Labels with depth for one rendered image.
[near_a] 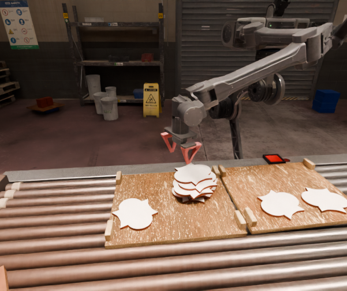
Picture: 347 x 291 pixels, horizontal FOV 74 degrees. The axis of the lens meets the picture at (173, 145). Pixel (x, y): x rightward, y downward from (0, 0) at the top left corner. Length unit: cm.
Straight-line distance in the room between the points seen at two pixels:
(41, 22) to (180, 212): 558
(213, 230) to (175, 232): 11
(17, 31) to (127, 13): 237
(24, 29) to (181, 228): 583
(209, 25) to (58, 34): 316
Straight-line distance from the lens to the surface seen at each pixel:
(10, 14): 635
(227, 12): 543
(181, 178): 82
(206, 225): 75
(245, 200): 87
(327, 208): 93
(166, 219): 76
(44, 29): 603
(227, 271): 68
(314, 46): 88
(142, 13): 542
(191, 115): 63
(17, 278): 77
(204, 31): 537
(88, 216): 85
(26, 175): 117
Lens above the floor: 147
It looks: 27 degrees down
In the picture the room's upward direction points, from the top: straight up
